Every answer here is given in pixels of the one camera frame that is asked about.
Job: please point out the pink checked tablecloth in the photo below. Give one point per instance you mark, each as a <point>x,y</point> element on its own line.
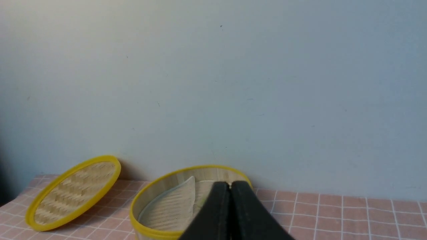
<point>306,216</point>

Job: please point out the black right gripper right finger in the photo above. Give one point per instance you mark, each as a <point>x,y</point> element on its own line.
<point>250,220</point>

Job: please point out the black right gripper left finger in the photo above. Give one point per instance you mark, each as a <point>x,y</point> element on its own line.
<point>212,221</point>

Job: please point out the white steamer liner cloth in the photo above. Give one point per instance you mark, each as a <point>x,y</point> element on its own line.
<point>174,209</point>

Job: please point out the bamboo steamer basket yellow rims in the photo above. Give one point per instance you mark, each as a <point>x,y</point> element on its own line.
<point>170,180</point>

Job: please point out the woven bamboo steamer lid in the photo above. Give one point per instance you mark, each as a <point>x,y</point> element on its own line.
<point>73,193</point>

